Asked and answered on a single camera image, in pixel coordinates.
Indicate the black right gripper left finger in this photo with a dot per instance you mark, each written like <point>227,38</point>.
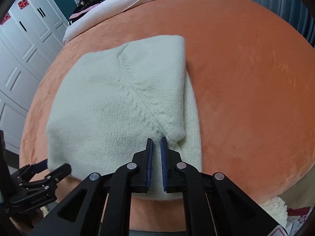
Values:
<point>101,204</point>

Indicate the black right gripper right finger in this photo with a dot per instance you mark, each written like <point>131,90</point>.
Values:
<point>213,204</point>

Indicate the cream knitted sweater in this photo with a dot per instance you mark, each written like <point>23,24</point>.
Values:
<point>112,101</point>

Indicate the white fluffy rug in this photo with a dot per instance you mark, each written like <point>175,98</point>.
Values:
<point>277,209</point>

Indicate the orange velvet bed cover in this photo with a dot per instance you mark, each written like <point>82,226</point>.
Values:
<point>253,80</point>

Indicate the white panelled wardrobe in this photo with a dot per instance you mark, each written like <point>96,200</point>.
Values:
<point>31,38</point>

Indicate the grey blue striped curtain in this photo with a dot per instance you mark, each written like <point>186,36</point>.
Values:
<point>295,13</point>

